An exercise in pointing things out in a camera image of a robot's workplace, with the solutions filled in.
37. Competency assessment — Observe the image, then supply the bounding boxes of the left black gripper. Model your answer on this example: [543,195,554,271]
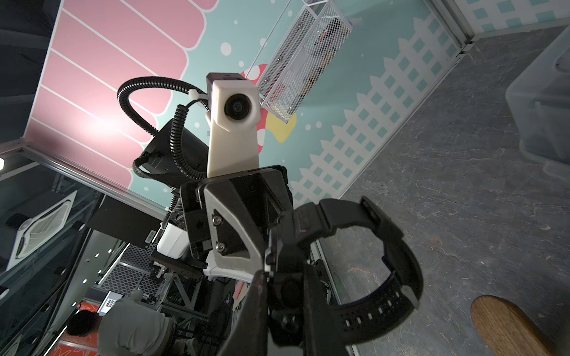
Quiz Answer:
[180,166,293,283]

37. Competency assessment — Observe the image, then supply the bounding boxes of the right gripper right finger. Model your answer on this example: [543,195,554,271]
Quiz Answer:
[303,265,350,356]

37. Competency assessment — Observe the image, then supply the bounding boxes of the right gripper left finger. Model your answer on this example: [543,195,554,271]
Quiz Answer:
[229,271,268,355]

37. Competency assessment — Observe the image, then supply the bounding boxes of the large black digital watch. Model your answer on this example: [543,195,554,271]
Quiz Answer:
[267,197,423,348]

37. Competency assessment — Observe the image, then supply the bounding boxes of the wooden watch stand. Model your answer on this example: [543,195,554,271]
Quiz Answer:
[470,295,556,356]

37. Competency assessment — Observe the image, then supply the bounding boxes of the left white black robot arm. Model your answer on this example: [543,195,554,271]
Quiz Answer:
[117,73,295,280]

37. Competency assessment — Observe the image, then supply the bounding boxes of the person in grey shirt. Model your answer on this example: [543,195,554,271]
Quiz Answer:
[66,290,175,356]

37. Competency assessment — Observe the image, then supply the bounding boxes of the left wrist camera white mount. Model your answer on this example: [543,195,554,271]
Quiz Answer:
[206,73,261,178]

